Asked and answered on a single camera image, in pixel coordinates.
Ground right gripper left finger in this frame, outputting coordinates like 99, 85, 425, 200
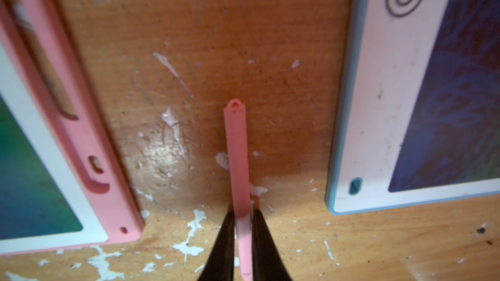
198, 211, 235, 281

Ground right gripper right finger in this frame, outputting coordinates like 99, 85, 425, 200
252, 209, 292, 281

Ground pink stylus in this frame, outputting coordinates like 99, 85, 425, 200
223, 99, 253, 280

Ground pink framed writing tablet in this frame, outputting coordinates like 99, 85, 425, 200
1, 0, 144, 255

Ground blue framed tablet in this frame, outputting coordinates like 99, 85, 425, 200
325, 0, 499, 215

